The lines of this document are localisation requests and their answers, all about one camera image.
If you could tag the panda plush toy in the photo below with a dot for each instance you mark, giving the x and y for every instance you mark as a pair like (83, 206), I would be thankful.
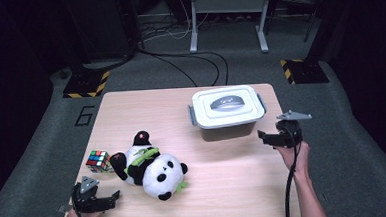
(154, 174)

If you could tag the white metal stand frame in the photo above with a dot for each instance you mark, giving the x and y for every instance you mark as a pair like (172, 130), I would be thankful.
(229, 4)

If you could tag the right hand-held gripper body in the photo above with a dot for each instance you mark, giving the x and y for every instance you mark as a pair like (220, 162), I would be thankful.
(289, 133)

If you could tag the black cabinet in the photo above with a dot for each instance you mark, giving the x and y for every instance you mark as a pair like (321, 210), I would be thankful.
(103, 26)

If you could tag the yellow black striped base plate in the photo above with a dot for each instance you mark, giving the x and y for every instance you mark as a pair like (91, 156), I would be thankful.
(86, 84)
(305, 71)

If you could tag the white box lid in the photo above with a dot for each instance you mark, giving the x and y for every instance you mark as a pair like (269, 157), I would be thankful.
(227, 106)

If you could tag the grey tape strip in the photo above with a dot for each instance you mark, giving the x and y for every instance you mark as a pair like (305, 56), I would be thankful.
(63, 208)

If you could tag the colourful puzzle cube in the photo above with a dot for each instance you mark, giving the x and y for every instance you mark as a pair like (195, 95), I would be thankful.
(98, 161)

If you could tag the person's right hand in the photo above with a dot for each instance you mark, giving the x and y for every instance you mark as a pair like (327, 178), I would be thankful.
(299, 159)

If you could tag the dark metal stand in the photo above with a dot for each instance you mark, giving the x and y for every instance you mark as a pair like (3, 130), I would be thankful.
(323, 21)

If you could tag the grey plastic storage box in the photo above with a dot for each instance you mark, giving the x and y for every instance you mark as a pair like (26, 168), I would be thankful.
(229, 131)

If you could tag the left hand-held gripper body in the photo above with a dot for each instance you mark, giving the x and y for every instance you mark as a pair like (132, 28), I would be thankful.
(85, 201)

